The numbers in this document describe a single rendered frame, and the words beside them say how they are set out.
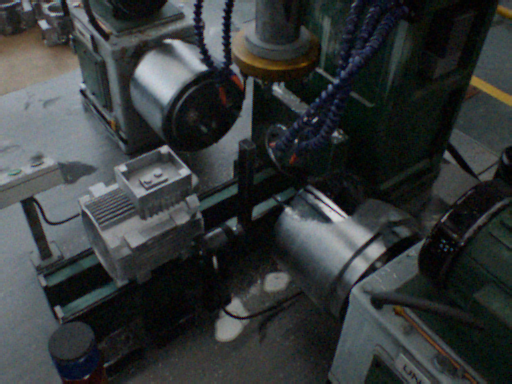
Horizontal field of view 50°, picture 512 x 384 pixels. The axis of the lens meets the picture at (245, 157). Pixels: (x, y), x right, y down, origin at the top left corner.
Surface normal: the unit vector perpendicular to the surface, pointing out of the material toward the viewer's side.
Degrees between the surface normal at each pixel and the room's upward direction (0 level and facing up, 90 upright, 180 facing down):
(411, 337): 0
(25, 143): 0
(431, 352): 0
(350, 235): 28
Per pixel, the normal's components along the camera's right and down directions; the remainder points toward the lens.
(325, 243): -0.58, -0.22
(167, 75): -0.40, -0.43
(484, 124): 0.03, -0.74
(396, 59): -0.81, 0.38
